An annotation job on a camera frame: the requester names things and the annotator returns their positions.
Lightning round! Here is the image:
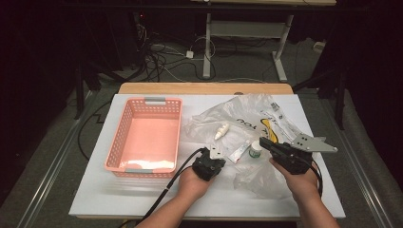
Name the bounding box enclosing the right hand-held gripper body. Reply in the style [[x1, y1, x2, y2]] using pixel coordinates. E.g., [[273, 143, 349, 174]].
[[275, 132, 338, 176]]

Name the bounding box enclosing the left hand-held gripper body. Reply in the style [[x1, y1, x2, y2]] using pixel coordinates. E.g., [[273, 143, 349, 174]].
[[192, 145, 225, 182]]

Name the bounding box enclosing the clear plastic bag smiley print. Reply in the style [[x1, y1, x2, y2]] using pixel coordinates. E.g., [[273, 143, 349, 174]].
[[182, 92, 314, 201]]

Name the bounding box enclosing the pink perforated plastic basket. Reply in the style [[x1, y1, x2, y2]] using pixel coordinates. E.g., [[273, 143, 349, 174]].
[[104, 96, 183, 179]]

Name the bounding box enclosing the person's left hand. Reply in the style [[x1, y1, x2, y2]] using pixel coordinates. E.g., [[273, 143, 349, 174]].
[[177, 166, 212, 202]]

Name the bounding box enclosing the person's right hand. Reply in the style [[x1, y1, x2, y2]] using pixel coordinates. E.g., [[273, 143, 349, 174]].
[[269, 157, 319, 202]]

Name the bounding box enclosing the black metal stand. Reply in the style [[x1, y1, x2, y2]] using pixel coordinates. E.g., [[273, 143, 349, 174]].
[[292, 61, 347, 131], [73, 59, 107, 121]]

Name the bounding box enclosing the wooden table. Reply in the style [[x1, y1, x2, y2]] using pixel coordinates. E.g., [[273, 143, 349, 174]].
[[75, 82, 317, 222]]

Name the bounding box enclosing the white board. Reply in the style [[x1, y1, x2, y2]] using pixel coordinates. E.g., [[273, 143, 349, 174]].
[[68, 93, 347, 220]]

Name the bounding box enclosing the dark computer tower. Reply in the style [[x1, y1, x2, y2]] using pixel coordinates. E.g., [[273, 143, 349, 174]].
[[132, 10, 149, 69]]

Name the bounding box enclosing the left hand-held gripper black cable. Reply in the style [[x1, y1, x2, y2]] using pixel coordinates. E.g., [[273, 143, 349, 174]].
[[119, 146, 207, 228]]

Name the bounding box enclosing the hand-held gripper black cable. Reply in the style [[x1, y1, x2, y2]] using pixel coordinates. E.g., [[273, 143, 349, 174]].
[[119, 146, 207, 228], [311, 161, 324, 200]]

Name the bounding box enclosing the right hand-held gripper black cable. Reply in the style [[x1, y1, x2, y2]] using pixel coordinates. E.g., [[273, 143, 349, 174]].
[[311, 161, 324, 200]]

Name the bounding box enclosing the metal floor rail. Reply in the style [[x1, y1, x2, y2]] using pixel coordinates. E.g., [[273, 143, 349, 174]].
[[17, 90, 100, 228], [318, 97, 395, 228]]

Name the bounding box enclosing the white metal desk frame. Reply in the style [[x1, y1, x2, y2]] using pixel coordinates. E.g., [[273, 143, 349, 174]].
[[201, 12, 295, 84]]

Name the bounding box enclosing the bundle of floor cables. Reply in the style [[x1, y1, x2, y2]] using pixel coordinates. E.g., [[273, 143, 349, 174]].
[[136, 22, 220, 84]]

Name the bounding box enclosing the black floor cable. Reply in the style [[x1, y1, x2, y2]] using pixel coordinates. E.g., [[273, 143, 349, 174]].
[[77, 100, 112, 162]]

